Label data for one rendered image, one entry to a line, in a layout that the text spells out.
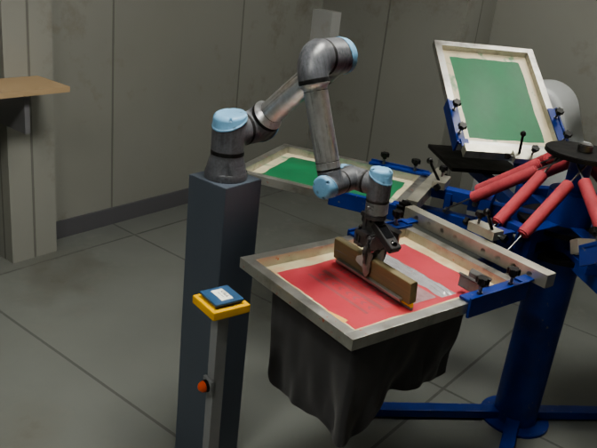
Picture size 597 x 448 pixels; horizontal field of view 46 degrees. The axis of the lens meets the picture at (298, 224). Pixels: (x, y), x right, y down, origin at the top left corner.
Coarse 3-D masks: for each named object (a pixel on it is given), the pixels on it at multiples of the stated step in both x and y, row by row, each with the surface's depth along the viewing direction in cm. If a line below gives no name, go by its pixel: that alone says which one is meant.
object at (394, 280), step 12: (336, 240) 245; (336, 252) 247; (348, 252) 241; (360, 252) 236; (372, 264) 231; (384, 264) 229; (372, 276) 233; (384, 276) 228; (396, 276) 223; (408, 276) 222; (396, 288) 224; (408, 288) 219; (408, 300) 221
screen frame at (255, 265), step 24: (432, 240) 270; (240, 264) 238; (264, 264) 240; (480, 264) 253; (288, 288) 220; (312, 312) 209; (432, 312) 215; (456, 312) 221; (336, 336) 201; (360, 336) 197; (384, 336) 203
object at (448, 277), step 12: (432, 276) 248; (444, 276) 249; (456, 276) 250; (420, 288) 238; (456, 288) 241; (324, 300) 223; (336, 300) 223; (420, 300) 230; (432, 300) 231; (444, 300) 232; (336, 312) 216; (348, 312) 217; (360, 312) 218; (372, 312) 219; (384, 312) 220; (396, 312) 221; (408, 312) 221; (360, 324) 211
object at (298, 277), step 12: (396, 252) 264; (408, 252) 265; (420, 252) 267; (324, 264) 248; (336, 264) 249; (408, 264) 255; (420, 264) 257; (432, 264) 258; (288, 276) 236; (300, 276) 237; (300, 288) 229; (312, 288) 230; (324, 288) 231
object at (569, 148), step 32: (576, 160) 277; (576, 192) 291; (576, 224) 290; (544, 256) 289; (544, 288) 303; (544, 320) 307; (512, 352) 321; (544, 352) 313; (512, 384) 323; (544, 384) 322; (512, 416) 327
